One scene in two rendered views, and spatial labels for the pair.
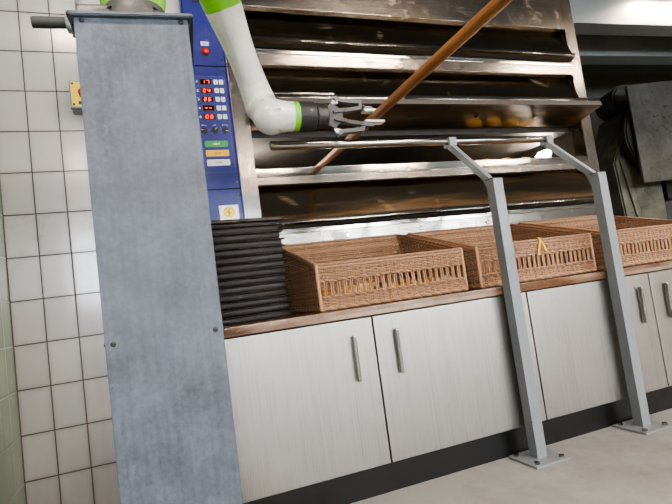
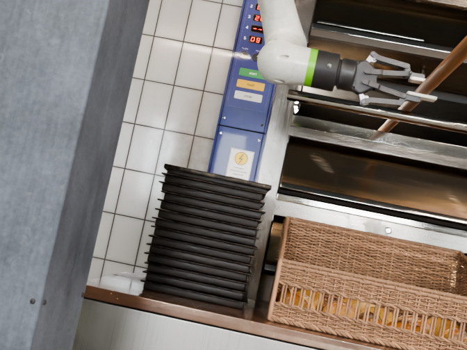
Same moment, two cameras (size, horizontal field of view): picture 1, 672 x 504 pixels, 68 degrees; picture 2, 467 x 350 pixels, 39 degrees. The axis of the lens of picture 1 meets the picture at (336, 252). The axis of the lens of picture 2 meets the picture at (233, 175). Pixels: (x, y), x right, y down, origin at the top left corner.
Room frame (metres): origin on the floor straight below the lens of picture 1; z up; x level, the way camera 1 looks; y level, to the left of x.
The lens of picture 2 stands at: (0.06, -0.46, 0.78)
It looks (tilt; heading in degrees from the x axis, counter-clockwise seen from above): 5 degrees up; 25
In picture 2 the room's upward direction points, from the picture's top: 12 degrees clockwise
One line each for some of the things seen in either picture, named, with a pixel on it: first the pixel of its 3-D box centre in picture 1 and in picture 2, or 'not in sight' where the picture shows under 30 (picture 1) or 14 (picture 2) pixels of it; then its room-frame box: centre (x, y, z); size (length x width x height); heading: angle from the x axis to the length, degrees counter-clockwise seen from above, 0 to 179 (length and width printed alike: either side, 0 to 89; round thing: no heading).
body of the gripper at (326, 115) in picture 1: (328, 116); (357, 76); (1.55, -0.03, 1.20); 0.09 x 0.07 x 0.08; 110
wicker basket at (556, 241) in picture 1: (496, 250); not in sight; (2.08, -0.67, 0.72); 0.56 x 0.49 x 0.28; 111
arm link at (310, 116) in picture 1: (306, 117); (326, 71); (1.53, 0.04, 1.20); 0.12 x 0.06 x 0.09; 20
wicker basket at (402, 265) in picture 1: (365, 266); (376, 281); (1.87, -0.10, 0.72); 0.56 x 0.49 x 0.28; 110
